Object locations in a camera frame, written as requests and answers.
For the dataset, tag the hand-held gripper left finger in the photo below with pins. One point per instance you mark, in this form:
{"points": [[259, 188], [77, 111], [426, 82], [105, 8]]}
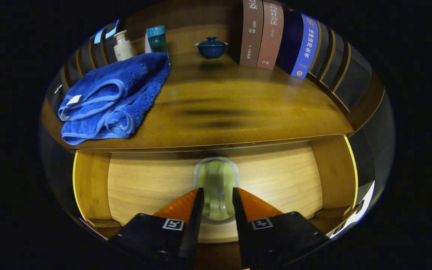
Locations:
{"points": [[195, 232]]}

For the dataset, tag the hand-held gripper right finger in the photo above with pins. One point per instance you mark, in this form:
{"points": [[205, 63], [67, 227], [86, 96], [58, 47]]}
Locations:
{"points": [[240, 232]]}

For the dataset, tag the wooden drawer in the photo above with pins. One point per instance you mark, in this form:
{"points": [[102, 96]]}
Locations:
{"points": [[144, 183]]}

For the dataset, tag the wooden cabinet with slatted shelf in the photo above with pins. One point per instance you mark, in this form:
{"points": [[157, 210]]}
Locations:
{"points": [[201, 18]]}

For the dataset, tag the black backdrop cloth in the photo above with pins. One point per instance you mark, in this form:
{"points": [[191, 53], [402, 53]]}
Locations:
{"points": [[375, 150]]}

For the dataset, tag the blue folded towel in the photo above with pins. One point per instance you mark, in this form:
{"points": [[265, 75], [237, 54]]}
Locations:
{"points": [[118, 82]]}

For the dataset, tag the blue lidded teacup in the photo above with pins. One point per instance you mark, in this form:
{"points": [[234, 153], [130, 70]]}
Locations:
{"points": [[211, 48]]}

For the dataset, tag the blue book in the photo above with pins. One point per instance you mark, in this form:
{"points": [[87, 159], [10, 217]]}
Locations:
{"points": [[306, 48]]}

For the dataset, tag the teal bottle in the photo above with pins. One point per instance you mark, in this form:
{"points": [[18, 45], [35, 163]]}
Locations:
{"points": [[158, 39]]}

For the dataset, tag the reddish brown book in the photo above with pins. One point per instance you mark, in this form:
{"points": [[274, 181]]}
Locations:
{"points": [[271, 37]]}

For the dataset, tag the white pump bottle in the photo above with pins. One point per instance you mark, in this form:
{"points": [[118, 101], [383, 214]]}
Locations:
{"points": [[123, 48]]}

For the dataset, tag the white backdrop clip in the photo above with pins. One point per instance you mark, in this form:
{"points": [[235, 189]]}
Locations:
{"points": [[57, 89]]}

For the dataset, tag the dark brown book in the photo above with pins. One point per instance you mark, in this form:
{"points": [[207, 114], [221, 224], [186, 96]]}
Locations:
{"points": [[251, 33]]}

